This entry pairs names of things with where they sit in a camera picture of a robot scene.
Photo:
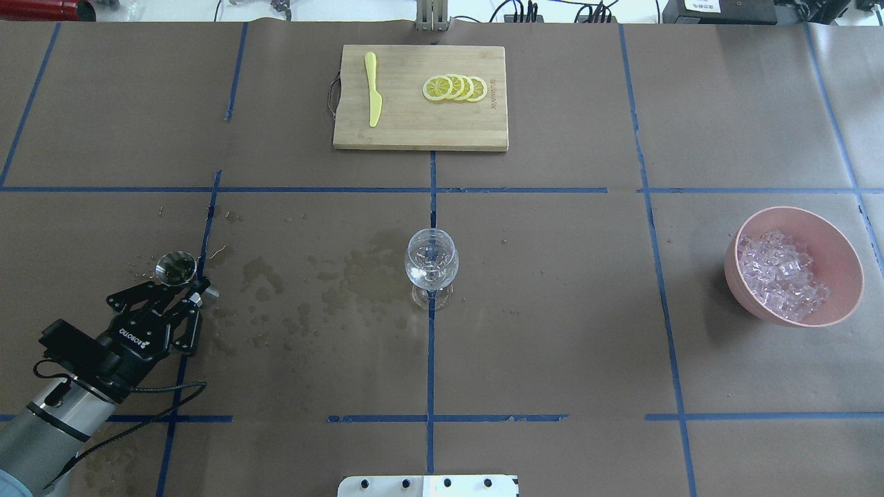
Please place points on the pink bowl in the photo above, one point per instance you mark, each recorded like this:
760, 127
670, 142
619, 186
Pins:
836, 265

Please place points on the aluminium frame post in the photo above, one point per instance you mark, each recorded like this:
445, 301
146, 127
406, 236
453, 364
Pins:
432, 15

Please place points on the pile of clear ice cubes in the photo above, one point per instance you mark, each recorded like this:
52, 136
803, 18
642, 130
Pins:
780, 273

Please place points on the lemon slice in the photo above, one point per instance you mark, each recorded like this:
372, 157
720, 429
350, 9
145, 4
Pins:
467, 88
457, 86
478, 89
438, 88

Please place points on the steel cocktail jigger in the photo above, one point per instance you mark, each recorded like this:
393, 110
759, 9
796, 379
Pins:
178, 270

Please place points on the yellow plastic knife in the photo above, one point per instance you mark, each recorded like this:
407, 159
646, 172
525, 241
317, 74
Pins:
375, 98

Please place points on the red cylinder object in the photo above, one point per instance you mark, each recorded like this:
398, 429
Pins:
82, 11

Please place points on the bamboo cutting board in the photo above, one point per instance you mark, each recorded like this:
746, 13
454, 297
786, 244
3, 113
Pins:
408, 120

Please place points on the black box with label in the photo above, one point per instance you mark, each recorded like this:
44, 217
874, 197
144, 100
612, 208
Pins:
761, 13

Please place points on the metal cutting board handle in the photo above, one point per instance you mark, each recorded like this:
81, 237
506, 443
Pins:
333, 96

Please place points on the clear wine glass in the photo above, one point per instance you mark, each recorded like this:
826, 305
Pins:
431, 263

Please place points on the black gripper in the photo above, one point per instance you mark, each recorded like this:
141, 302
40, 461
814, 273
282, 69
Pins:
119, 353

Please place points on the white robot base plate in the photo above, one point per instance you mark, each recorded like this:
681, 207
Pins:
431, 485

